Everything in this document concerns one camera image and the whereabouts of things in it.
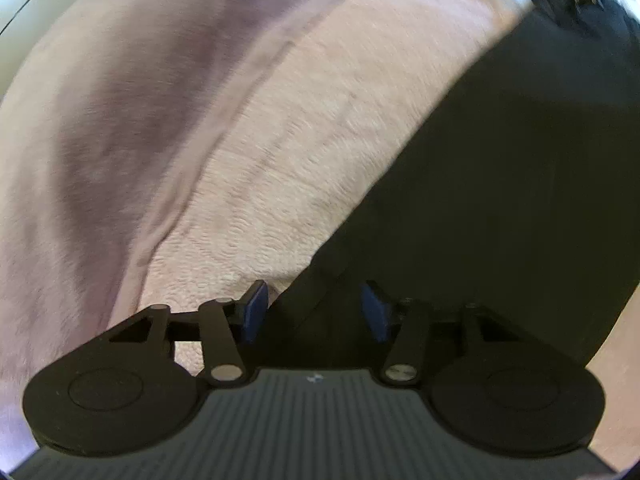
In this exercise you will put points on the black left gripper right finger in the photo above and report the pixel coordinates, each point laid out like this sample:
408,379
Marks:
380,311

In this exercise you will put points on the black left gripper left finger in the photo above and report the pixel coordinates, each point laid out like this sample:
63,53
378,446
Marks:
247,313

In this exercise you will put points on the black trousers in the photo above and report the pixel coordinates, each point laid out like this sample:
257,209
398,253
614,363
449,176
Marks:
520,192

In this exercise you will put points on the lilac fleece blanket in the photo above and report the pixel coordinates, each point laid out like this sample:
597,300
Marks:
104,132

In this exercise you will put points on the pink quilted bedspread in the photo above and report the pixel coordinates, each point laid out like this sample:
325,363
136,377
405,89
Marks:
317,135

